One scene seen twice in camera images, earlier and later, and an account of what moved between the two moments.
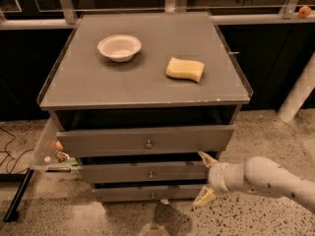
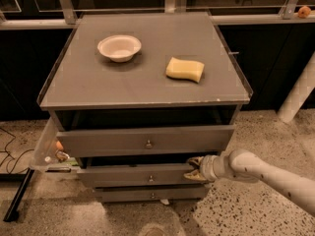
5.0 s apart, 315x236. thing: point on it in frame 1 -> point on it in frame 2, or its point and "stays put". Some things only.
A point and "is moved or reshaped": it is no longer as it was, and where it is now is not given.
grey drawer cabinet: (143, 102) stays put
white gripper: (216, 177) -> (208, 168)
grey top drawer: (184, 140) stays put
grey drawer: (143, 171) is moved or reshaped
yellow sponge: (188, 69) stays put
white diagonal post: (304, 88) stays put
